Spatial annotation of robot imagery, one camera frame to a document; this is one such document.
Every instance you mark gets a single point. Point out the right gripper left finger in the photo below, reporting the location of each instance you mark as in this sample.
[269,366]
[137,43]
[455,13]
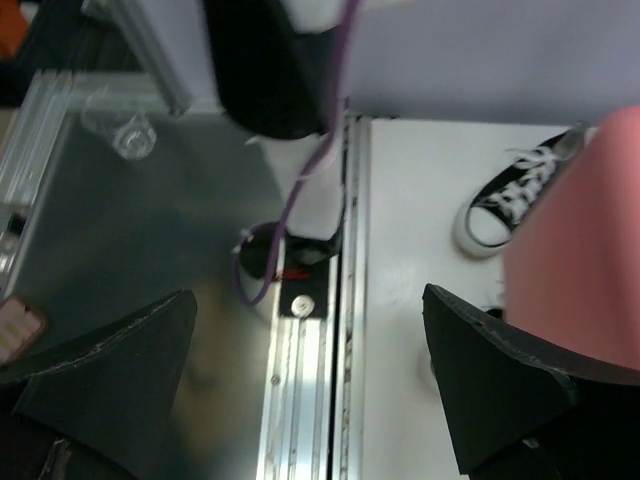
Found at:
[96,406]

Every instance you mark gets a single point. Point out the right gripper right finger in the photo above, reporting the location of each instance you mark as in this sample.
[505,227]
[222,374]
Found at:
[519,407]

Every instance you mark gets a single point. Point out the dark pink drawer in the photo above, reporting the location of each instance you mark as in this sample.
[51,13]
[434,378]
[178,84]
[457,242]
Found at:
[571,270]

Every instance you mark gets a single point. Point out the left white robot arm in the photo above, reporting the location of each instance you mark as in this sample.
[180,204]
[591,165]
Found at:
[278,67]

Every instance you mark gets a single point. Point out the left black canvas sneaker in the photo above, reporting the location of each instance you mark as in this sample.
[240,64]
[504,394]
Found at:
[485,224]

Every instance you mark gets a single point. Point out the aluminium mounting rail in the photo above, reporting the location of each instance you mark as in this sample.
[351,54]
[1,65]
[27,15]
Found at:
[313,410]

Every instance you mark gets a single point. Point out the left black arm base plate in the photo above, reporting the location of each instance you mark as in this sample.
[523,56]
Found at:
[306,266]

